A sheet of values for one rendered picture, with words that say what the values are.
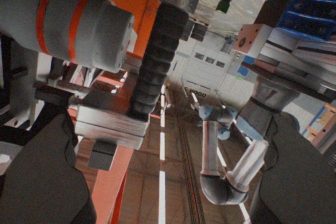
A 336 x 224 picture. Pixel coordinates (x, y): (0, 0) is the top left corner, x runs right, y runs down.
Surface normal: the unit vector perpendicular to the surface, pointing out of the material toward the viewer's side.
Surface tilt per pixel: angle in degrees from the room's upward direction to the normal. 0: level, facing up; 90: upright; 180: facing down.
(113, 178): 90
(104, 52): 79
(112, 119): 90
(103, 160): 90
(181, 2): 90
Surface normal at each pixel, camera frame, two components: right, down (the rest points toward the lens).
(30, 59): 0.07, 0.40
